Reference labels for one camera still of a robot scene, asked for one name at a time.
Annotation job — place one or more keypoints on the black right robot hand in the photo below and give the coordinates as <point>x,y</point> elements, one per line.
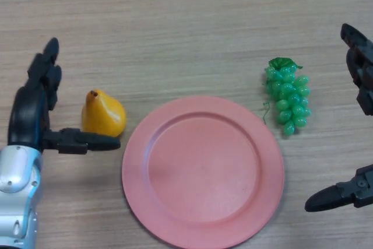
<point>361,85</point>

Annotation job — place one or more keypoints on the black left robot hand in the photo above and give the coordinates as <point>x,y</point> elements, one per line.
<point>26,117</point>

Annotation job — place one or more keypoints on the yellow pear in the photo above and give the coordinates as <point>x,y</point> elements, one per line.
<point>105,115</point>

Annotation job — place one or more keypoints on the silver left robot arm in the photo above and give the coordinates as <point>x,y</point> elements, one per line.
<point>19,190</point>

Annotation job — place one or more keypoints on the pink round plate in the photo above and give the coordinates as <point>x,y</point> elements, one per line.
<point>203,172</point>

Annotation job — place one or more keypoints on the green grape bunch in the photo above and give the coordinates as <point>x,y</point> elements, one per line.
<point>288,97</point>

